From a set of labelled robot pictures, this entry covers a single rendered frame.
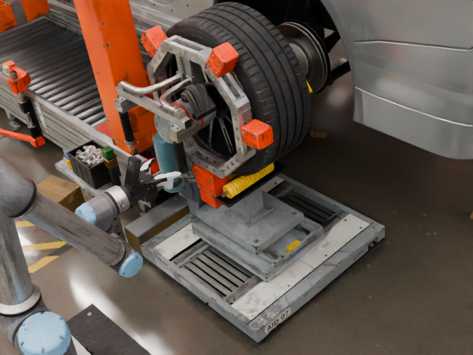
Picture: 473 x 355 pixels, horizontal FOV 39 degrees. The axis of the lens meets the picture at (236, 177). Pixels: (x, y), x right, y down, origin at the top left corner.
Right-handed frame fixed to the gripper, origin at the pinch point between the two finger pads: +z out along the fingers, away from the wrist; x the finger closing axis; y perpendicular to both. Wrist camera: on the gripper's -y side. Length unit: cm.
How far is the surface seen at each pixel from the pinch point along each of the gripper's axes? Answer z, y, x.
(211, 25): 38, -35, -12
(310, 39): 79, -14, -4
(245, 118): 30.4, -6.2, 8.7
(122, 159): 26, 48, -86
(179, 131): 5.8, -11.5, 2.8
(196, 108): 14.1, -16.5, 3.4
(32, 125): 22, 59, -181
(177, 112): 7.7, -17.5, 1.1
